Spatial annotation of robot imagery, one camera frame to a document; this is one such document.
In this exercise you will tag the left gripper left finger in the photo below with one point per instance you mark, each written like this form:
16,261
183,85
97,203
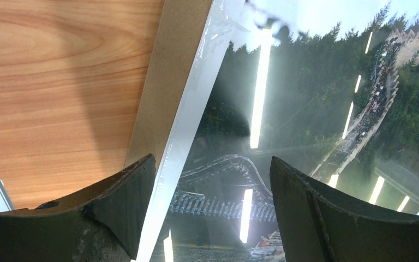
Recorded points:
101,222

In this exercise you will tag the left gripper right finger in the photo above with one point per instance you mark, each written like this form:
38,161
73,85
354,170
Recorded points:
320,223

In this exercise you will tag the Great Wall photo print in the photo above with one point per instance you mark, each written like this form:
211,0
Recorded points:
331,87

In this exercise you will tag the grey backing board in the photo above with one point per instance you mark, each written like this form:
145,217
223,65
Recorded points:
178,37

